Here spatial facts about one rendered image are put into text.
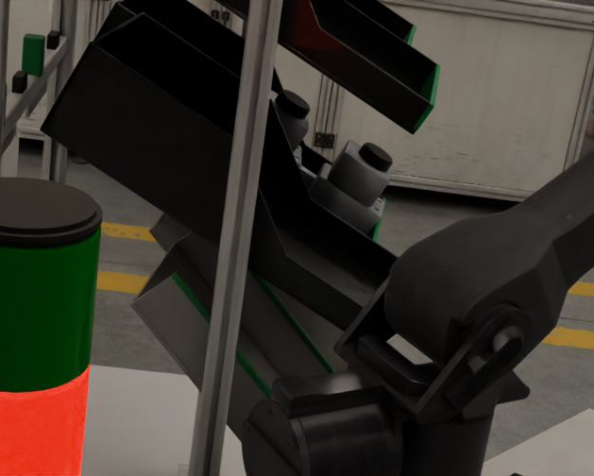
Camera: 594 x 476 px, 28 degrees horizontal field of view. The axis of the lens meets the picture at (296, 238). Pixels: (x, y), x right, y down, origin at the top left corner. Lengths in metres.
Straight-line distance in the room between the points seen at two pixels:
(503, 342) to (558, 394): 3.00
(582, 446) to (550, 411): 1.98
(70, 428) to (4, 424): 0.02
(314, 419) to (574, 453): 0.92
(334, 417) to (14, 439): 0.22
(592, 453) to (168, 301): 0.75
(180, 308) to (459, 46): 3.97
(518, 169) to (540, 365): 1.41
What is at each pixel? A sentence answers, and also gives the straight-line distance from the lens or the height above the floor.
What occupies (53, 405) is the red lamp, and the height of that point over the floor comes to 1.35.
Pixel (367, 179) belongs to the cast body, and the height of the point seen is 1.25.
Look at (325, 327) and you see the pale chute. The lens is 1.14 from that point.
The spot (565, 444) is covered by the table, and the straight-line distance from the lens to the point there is 1.48.
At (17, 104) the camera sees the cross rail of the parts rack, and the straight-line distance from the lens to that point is 0.87.
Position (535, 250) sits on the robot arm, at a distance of 0.59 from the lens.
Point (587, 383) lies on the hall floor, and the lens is 3.69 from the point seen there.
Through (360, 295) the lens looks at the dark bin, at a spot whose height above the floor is 1.20.
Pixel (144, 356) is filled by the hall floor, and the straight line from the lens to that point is 3.37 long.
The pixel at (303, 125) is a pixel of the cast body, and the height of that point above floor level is 1.29.
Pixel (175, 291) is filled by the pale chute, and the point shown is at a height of 1.20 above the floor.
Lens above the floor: 1.55
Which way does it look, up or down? 21 degrees down
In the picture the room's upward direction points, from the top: 8 degrees clockwise
